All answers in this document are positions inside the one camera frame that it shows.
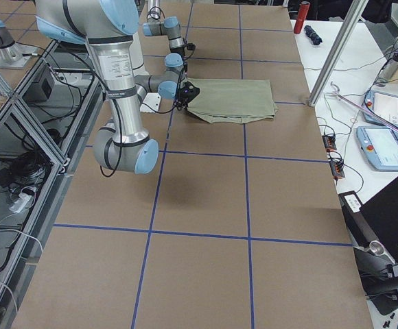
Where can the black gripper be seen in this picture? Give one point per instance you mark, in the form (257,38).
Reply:
(184,99)

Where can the olive green long-sleeve shirt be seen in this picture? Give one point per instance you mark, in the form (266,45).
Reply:
(232,101)

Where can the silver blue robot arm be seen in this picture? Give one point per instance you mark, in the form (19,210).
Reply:
(157,24)
(108,29)

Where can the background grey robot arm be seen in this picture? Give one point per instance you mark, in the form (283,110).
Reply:
(12,54)

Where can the folded dark blue umbrella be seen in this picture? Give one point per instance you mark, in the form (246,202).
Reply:
(312,35)

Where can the metal reacher grabber stick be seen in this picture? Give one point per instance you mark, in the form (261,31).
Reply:
(370,116)

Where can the red cylindrical tube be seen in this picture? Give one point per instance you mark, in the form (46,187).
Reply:
(301,16)

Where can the black labelled box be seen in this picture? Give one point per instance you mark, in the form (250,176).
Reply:
(352,200)

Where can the near blue teach pendant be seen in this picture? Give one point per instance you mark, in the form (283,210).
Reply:
(380,147)

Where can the blue teach pendant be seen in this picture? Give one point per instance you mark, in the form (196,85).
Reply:
(380,147)
(383,104)

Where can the far blue teach pendant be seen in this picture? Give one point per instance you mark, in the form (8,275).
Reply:
(383,104)

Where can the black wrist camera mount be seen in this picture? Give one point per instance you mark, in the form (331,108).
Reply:
(188,87)

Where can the white pedestal column base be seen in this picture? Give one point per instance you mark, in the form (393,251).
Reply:
(151,102)

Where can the aluminium frame post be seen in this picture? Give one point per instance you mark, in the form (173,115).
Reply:
(346,29)

